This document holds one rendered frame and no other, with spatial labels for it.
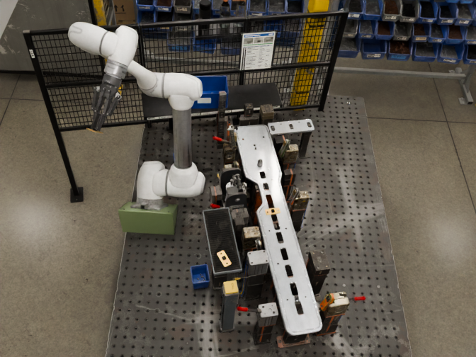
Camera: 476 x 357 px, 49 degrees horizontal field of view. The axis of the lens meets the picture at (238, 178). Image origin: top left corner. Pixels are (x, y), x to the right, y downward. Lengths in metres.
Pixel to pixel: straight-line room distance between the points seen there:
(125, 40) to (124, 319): 1.49
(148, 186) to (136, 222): 0.23
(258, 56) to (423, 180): 1.97
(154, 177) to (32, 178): 1.66
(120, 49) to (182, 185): 1.04
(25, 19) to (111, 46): 2.54
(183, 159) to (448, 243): 2.32
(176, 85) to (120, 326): 1.31
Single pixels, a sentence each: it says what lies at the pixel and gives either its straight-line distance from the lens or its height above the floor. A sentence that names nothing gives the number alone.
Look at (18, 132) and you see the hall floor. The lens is 4.90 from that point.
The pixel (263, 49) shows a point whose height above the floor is 1.31.
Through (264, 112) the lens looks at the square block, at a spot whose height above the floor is 1.06.
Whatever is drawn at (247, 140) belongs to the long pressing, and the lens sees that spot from 3.27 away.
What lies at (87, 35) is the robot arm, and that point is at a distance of 2.33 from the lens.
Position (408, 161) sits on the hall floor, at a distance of 4.80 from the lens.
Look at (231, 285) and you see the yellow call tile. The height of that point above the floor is 1.16.
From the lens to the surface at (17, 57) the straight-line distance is 5.09.
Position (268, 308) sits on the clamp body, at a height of 1.06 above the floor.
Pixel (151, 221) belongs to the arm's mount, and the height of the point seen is 0.84.
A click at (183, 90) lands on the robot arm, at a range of 2.75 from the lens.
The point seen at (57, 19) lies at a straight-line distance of 4.70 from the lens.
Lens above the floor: 3.43
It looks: 52 degrees down
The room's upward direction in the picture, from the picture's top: 6 degrees clockwise
